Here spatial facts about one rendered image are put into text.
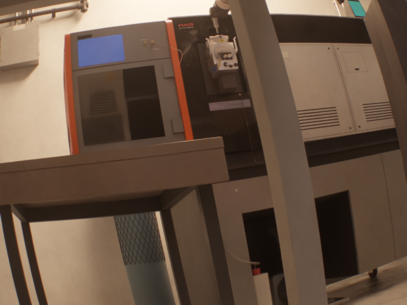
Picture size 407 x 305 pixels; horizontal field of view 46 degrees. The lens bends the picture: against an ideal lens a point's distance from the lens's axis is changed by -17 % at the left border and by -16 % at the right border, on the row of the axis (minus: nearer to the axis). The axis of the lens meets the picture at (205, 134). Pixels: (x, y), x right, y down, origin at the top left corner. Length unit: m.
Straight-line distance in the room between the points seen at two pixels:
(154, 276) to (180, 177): 1.47
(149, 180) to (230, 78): 0.92
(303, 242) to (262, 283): 1.45
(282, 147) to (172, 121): 0.84
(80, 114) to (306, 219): 0.96
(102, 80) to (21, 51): 1.92
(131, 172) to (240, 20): 0.71
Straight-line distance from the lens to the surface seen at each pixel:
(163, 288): 2.94
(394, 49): 1.72
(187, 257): 2.56
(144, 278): 2.92
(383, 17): 1.75
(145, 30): 1.73
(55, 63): 3.56
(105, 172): 1.48
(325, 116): 2.50
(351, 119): 2.56
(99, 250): 3.27
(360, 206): 2.41
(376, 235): 2.45
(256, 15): 0.89
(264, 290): 2.25
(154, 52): 1.71
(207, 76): 2.37
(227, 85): 2.30
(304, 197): 0.81
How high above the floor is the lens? 0.36
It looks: 13 degrees up
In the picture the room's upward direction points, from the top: 11 degrees counter-clockwise
